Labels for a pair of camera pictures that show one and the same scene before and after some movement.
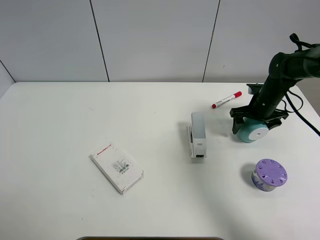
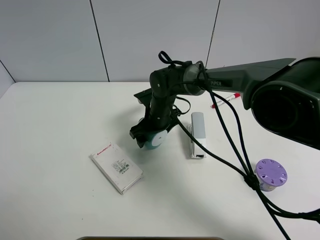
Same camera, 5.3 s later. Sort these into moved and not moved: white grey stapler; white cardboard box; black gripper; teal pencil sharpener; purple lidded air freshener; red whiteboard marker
Moved: black gripper; teal pencil sharpener
Not moved: white cardboard box; white grey stapler; red whiteboard marker; purple lidded air freshener
